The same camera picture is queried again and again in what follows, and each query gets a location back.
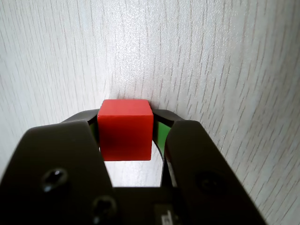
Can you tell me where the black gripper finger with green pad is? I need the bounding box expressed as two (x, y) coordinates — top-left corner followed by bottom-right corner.
(151, 108), (268, 225)
(0, 109), (124, 225)

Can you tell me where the red wooden cube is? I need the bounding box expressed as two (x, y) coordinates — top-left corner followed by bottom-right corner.
(97, 99), (154, 162)

